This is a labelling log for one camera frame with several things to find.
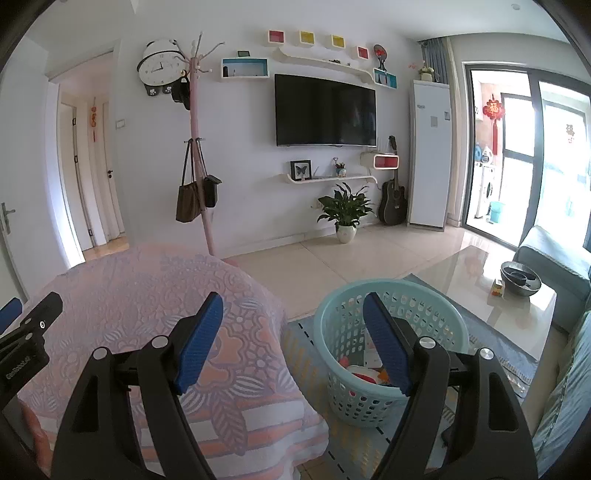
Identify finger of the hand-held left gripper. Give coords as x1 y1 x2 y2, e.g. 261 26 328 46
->
0 298 24 334
0 292 64 352

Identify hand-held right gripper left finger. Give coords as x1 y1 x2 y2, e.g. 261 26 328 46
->
51 292 225 480

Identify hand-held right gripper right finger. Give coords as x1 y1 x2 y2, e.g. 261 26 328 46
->
362 292 539 480

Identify light blue plastic basket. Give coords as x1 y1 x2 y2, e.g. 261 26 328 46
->
314 278 469 428

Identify small black shoulder bag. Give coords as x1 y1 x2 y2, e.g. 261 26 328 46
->
202 138 222 208

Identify pink floral blanket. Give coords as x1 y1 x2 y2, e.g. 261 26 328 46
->
16 243 329 478

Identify grey patterned rug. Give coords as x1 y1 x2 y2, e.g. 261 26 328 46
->
281 272 541 480

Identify glass coffee table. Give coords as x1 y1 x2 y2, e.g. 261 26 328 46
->
404 244 557 361

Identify brown tote bag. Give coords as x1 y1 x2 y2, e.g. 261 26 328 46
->
175 138 206 223

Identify white hallway door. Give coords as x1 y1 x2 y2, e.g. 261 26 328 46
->
99 99 125 243

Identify black acoustic guitar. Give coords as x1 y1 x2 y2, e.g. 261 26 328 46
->
379 135 407 226

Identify potted green plant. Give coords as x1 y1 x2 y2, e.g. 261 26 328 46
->
317 181 375 244

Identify dark ashtray bowl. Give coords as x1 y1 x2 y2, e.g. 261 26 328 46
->
500 261 542 296

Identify low curved white shelf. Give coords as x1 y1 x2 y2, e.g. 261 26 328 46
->
277 172 377 185

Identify red and white box shelf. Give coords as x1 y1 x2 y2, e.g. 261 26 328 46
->
360 150 399 170

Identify white washing machine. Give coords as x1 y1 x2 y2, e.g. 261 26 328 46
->
475 164 497 219

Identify white standing air conditioner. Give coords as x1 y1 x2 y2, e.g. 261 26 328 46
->
407 79 452 230

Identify grey green sofa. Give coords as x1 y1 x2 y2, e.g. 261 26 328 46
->
513 225 591 476

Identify pink coat rack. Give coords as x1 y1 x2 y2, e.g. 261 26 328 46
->
178 31 241 266

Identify sliding glass door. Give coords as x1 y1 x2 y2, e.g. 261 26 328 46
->
459 62 591 252

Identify black hanging pouch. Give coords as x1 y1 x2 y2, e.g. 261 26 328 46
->
172 76 191 110

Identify red knot hanging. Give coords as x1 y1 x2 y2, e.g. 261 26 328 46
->
482 93 505 155

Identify white box shelf blue inside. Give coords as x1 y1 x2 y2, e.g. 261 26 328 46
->
221 56 269 84

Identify artificial flowers in pot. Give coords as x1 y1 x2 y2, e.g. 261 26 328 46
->
409 60 436 83

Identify grey curtain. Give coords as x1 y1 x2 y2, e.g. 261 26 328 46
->
418 38 451 85

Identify black wall television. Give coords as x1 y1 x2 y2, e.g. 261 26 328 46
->
274 73 377 147

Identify panda wall clock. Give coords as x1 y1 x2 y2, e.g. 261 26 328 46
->
137 39 190 97

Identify long curved white wall shelf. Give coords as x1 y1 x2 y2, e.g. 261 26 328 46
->
272 45 375 84

